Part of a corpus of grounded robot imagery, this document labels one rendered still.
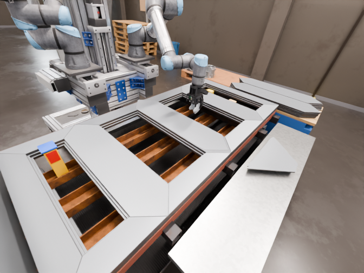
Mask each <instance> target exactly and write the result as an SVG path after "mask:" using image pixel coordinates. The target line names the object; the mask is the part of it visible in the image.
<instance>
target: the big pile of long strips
mask: <svg viewBox="0 0 364 273"><path fill-rule="evenodd" d="M229 87H230V88H233V89H235V90H238V91H241V92H243V93H247V94H250V95H252V96H255V97H258V98H260V99H263V100H267V101H269V102H272V103H275V104H277V105H279V106H278V108H277V110H279V111H282V112H285V113H288V114H290V115H293V116H296V117H298V118H316V117H317V116H318V115H319V114H320V113H321V112H320V111H321V110H322V105H323V104H322V103H320V102H319V101H317V100H316V99H315V98H313V97H312V96H308V95H305V94H301V93H298V92H295V91H292V90H288V89H285V88H282V87H279V86H275V85H273V84H269V83H266V82H262V81H258V80H255V79H252V78H242V77H239V83H235V82H232V83H231V84H230V86H229Z"/></svg>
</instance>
